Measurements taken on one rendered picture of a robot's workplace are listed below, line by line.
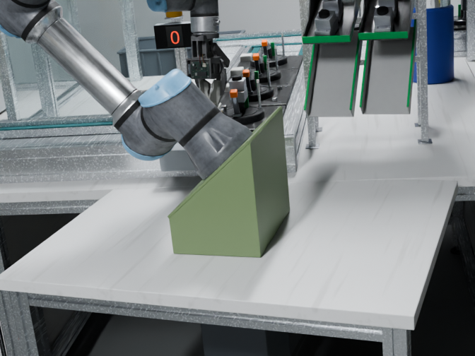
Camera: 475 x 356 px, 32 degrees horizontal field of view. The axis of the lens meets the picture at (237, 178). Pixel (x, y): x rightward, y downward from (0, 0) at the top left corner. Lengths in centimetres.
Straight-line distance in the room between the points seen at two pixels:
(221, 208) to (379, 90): 75
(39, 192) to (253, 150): 85
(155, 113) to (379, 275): 59
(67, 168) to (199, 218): 71
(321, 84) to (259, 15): 316
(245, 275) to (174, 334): 159
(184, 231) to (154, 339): 149
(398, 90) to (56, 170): 98
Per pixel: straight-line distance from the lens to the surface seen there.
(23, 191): 240
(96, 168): 239
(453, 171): 223
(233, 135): 178
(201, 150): 179
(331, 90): 234
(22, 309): 191
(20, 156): 245
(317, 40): 228
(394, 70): 237
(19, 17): 196
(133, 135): 192
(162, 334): 330
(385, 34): 227
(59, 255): 194
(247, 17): 552
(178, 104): 179
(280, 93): 268
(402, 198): 206
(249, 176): 172
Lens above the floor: 161
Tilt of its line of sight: 19 degrees down
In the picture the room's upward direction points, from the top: 6 degrees counter-clockwise
